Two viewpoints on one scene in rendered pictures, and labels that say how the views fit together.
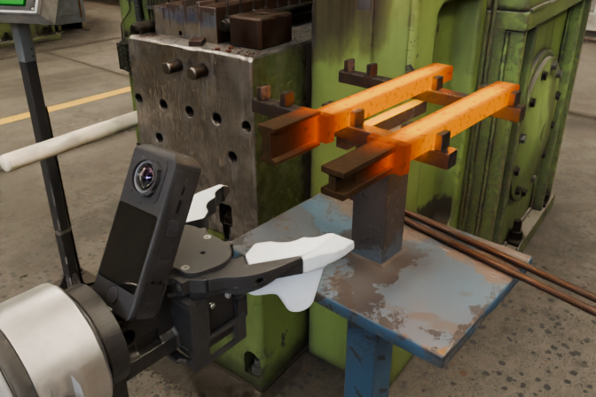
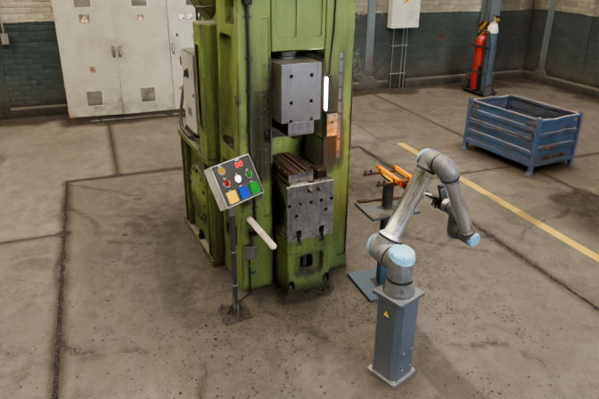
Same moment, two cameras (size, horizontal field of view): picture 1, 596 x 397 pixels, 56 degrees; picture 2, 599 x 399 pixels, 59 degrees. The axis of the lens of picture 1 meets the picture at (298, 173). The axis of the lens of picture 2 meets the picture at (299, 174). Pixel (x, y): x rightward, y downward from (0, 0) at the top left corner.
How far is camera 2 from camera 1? 3.61 m
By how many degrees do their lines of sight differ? 56
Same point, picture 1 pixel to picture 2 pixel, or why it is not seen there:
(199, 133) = (314, 207)
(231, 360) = (317, 281)
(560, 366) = (358, 237)
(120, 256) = (443, 195)
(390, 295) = not seen: hidden behind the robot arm
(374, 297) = not seen: hidden behind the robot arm
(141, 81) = (291, 200)
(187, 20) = (301, 176)
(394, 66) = (345, 168)
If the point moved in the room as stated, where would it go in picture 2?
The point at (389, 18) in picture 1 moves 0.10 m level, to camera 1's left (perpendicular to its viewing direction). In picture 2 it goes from (343, 158) to (338, 161)
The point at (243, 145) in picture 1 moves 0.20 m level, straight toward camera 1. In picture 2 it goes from (330, 204) to (356, 208)
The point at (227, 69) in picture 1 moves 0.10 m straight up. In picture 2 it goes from (326, 184) to (326, 172)
